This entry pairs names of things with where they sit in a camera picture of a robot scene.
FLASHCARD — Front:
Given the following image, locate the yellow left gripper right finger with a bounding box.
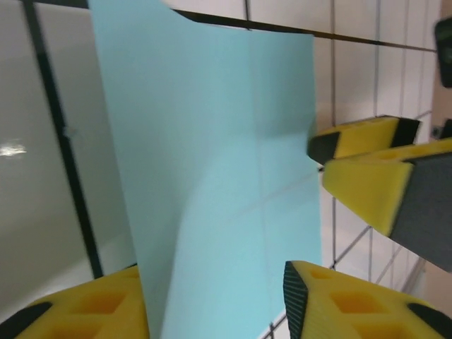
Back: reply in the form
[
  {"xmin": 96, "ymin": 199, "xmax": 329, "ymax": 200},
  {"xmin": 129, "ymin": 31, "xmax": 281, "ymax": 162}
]
[{"xmin": 283, "ymin": 260, "xmax": 452, "ymax": 339}]

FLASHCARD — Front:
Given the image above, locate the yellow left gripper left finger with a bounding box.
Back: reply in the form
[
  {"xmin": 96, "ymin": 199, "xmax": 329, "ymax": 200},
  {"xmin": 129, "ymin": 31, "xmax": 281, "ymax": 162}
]
[{"xmin": 0, "ymin": 263, "xmax": 150, "ymax": 339}]

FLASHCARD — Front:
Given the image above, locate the teal cloth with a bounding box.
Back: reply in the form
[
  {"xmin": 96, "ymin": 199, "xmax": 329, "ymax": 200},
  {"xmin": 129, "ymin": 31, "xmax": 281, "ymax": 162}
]
[{"xmin": 88, "ymin": 0, "xmax": 324, "ymax": 339}]

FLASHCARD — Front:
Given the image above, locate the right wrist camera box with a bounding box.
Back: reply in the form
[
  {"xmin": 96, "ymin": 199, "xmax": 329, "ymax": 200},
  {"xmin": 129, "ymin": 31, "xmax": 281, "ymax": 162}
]
[{"xmin": 433, "ymin": 16, "xmax": 452, "ymax": 88}]

